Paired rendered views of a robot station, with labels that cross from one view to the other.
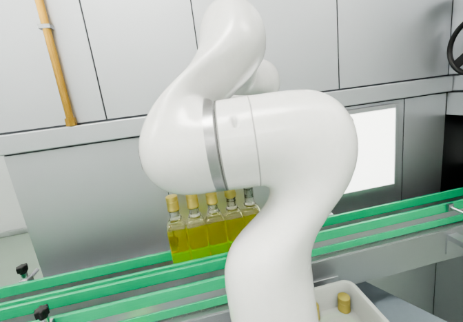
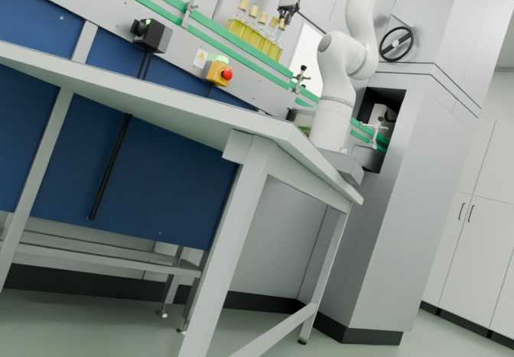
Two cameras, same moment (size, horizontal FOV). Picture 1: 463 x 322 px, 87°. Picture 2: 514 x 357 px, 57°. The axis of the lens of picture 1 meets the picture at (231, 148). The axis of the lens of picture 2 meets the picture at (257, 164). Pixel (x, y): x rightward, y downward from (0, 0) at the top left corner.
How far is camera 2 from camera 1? 177 cm
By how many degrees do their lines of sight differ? 37
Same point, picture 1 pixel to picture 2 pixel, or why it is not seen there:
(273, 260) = not seen: outside the picture
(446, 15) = (384, 24)
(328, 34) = not seen: outside the picture
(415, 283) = (313, 209)
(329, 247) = (304, 102)
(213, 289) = (263, 60)
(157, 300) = (238, 43)
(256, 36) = not seen: outside the picture
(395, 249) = not seen: hidden behind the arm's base
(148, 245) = not seen: hidden behind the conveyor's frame
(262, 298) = not seen: outside the picture
